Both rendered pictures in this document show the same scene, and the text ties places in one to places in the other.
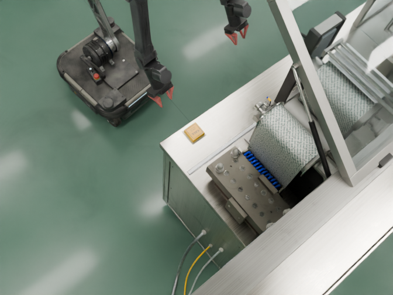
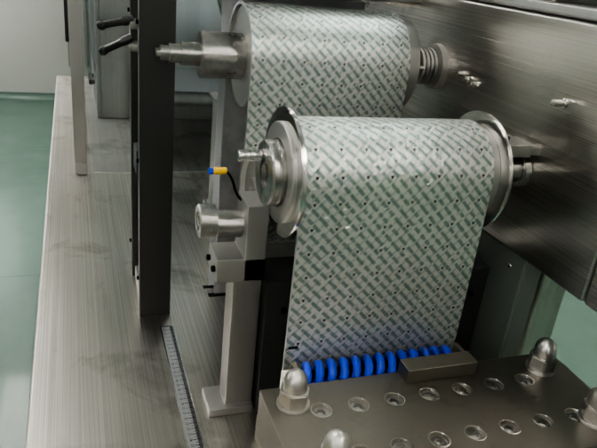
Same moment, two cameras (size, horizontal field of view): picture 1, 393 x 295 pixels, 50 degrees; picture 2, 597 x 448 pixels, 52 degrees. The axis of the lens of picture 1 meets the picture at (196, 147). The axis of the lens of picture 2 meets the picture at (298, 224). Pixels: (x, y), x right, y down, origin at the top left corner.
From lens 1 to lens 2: 1.34 m
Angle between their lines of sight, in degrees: 57
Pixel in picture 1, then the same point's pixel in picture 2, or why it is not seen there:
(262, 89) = (86, 323)
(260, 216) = (552, 427)
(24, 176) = not seen: outside the picture
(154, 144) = not seen: outside the picture
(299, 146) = (439, 132)
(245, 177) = (393, 408)
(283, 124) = (355, 125)
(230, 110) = (85, 411)
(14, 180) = not seen: outside the picture
